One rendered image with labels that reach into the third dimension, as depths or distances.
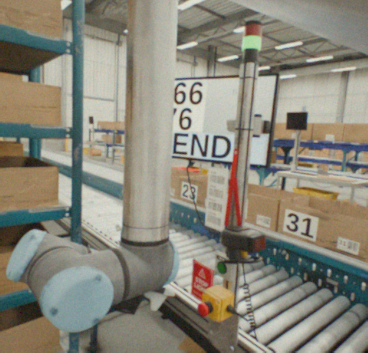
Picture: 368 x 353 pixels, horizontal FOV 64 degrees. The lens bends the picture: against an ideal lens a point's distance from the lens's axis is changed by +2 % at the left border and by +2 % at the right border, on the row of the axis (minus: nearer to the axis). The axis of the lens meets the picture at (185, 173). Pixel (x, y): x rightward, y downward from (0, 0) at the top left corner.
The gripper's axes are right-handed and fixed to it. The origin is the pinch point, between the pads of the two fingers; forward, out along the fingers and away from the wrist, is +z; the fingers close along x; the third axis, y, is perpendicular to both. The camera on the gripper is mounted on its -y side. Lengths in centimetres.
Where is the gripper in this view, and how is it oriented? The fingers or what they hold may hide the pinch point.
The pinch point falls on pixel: (164, 285)
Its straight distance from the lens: 80.8
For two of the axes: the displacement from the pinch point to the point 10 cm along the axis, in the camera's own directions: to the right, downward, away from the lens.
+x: 6.6, 1.3, -7.4
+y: -4.2, 8.8, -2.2
